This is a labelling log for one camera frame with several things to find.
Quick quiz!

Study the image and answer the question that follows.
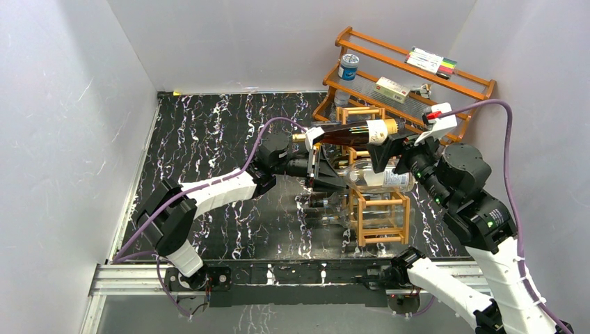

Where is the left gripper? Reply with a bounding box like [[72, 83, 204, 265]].
[[272, 147, 346, 193]]

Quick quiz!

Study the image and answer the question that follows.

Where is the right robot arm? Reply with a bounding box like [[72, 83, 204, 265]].
[[367, 135, 573, 333]]

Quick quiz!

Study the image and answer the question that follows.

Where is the blue white jar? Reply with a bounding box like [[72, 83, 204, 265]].
[[337, 54, 360, 81]]

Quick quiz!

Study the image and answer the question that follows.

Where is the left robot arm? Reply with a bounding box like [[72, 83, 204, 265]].
[[134, 134, 346, 289]]

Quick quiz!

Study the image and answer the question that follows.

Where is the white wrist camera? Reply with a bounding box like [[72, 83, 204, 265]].
[[414, 102, 457, 146], [304, 127, 324, 151]]

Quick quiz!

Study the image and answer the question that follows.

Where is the clear bottle rack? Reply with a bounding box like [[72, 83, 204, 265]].
[[307, 192, 406, 214], [305, 210, 405, 230]]

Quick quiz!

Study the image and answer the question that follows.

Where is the clear glass bottle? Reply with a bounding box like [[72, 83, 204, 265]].
[[337, 158, 415, 193]]

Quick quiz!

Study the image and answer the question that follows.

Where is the small clear plastic bottle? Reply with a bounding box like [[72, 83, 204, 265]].
[[333, 90, 351, 108]]

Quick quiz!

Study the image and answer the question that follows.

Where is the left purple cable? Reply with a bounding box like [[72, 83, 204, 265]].
[[111, 116, 309, 319]]

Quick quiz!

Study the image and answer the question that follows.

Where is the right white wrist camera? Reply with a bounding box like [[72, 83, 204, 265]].
[[414, 102, 457, 146]]

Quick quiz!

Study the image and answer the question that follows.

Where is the dark red wine bottle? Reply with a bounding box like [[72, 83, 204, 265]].
[[292, 118, 405, 148]]

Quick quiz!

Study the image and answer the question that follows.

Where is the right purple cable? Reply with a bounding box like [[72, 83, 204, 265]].
[[449, 98, 573, 334]]

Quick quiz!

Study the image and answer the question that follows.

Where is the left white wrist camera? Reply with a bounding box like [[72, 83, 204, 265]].
[[304, 127, 324, 151]]

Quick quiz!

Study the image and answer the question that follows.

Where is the purple cable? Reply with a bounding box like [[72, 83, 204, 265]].
[[111, 116, 309, 319], [449, 98, 573, 334]]

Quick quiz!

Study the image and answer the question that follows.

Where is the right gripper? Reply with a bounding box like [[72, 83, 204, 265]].
[[363, 126, 452, 207]]

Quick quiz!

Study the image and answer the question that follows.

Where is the clear bottle lower rack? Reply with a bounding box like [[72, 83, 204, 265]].
[[307, 192, 406, 214]]

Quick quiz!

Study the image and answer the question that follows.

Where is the marker pen pack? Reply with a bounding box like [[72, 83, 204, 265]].
[[404, 47, 457, 80]]

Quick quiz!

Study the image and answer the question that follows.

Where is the light wooden wine rack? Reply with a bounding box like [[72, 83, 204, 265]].
[[335, 106, 414, 246]]

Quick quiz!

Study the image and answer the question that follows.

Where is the clear bottle bottom rack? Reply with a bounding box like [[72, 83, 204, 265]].
[[305, 210, 405, 230]]

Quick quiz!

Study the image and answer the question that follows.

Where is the orange wooden shelf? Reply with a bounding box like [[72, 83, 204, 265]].
[[312, 26, 497, 132]]

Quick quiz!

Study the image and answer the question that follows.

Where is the green white box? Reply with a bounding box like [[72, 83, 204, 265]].
[[374, 77, 410, 104]]

